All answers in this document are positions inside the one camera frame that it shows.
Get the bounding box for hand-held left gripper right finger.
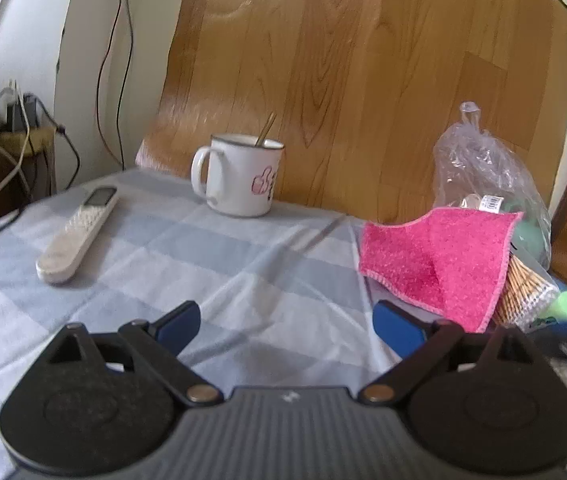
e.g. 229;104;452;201
358;301;539;406

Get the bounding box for wood-pattern board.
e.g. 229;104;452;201
134;0;567;226

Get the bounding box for dark power adapter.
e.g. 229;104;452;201
6;92;49;131

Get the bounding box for black adapter cable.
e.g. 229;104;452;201
38;105;82;191

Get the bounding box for thin silver stick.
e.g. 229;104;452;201
291;214;347;252

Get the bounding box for black wall cable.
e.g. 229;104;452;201
96;0;133;171

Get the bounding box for white enamel mug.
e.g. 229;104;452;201
191;133;285;218

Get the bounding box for pink fluffy cloth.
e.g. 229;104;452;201
359;208;524;333

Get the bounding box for metal spoon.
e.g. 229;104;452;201
256;112;278;148

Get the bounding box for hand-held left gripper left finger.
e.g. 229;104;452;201
44;300;224;406

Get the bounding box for wooden stool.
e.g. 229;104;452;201
0;127;57;231

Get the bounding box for white remote control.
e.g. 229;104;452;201
36;186;119;285

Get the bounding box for clear plastic bag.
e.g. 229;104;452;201
432;101;553;271

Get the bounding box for pack of wooden toothpicks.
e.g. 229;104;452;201
491;252;561;333

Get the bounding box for blue checkered tablecloth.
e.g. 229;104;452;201
0;167;567;480

